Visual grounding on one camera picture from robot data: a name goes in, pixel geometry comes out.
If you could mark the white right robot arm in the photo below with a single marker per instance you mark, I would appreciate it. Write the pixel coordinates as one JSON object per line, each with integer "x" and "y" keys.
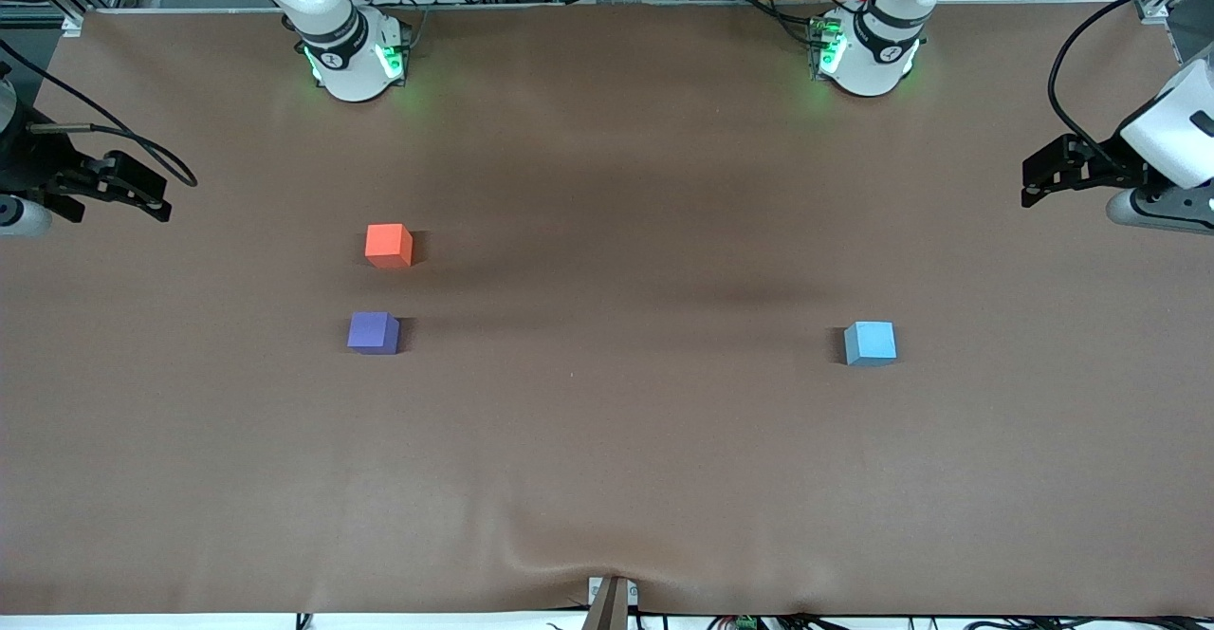
{"x": 346, "y": 65}

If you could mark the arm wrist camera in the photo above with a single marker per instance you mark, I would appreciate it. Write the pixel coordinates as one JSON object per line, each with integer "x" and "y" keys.
{"x": 1167, "y": 217}
{"x": 19, "y": 217}

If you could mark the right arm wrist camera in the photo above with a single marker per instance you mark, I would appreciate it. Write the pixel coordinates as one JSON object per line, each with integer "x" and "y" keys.
{"x": 19, "y": 217}

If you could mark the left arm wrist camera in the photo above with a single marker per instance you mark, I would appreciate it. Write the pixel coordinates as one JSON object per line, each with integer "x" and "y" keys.
{"x": 1167, "y": 217}

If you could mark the green connector plug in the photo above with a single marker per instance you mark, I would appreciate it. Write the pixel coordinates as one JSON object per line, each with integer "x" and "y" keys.
{"x": 745, "y": 623}

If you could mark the white corner bracket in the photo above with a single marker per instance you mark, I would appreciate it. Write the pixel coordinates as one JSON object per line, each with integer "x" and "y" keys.
{"x": 1153, "y": 11}
{"x": 72, "y": 25}

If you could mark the purple foam block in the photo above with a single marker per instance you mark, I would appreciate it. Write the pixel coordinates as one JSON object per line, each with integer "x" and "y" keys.
{"x": 372, "y": 333}

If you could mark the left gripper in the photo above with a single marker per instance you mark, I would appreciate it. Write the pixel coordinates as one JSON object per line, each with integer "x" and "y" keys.
{"x": 1106, "y": 168}

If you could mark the white metal bracket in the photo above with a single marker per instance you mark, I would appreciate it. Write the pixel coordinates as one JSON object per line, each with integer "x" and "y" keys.
{"x": 634, "y": 595}

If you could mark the orange foam block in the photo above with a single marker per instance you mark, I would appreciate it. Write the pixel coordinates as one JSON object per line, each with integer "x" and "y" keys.
{"x": 387, "y": 244}

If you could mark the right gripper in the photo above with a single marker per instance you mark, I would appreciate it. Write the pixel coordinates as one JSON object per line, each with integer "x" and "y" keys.
{"x": 27, "y": 163}

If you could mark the brown table mat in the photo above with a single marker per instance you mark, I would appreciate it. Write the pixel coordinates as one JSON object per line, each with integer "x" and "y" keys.
{"x": 664, "y": 440}

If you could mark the light blue foam block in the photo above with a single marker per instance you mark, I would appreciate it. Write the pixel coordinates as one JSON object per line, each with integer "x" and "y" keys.
{"x": 870, "y": 342}

